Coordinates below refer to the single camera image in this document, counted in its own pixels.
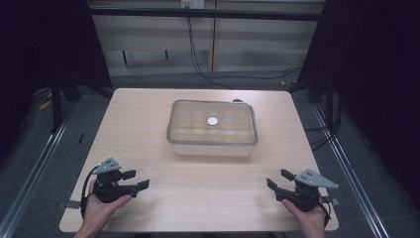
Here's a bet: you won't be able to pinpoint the black metal stand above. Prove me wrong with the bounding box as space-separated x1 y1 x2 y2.
50 73 64 134

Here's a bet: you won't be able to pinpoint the long black wall cable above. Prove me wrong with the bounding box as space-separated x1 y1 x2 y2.
186 16 302 90

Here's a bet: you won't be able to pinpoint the right hand-held gripper cable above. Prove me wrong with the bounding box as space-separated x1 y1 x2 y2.
318 195 333 229

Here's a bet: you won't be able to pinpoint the clear plastic lidded box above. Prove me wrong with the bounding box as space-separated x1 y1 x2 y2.
165 98 259 158

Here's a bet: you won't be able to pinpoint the left hand-held gripper cable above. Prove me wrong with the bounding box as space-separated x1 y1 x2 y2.
80 167 97 218

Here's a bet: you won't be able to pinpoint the hand-held gripper cable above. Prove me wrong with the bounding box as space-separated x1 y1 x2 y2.
318 195 333 229
80 167 97 218

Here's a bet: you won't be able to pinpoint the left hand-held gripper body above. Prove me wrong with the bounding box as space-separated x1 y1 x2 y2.
92 158 140 203

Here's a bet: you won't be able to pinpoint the black horizontal frame bar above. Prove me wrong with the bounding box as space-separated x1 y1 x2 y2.
88 7 326 22

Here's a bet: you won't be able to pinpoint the person's right hand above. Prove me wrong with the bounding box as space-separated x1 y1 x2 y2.
281 198 327 233

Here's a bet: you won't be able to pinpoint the dark curtain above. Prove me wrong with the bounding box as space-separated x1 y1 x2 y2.
296 0 420 199
0 0 113 160

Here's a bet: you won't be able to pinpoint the metal floor rail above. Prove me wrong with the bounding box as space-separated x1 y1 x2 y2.
311 102 390 238
0 108 75 238

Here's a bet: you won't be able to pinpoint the white wall outlet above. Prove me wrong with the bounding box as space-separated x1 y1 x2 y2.
180 0 206 10

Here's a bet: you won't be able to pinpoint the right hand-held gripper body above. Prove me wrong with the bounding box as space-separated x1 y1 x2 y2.
275 168 340 212

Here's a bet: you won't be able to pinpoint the person's left hand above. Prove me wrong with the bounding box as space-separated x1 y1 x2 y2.
82 179 133 230

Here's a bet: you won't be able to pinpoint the black floor cables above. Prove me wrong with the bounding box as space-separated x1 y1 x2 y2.
302 92 343 153

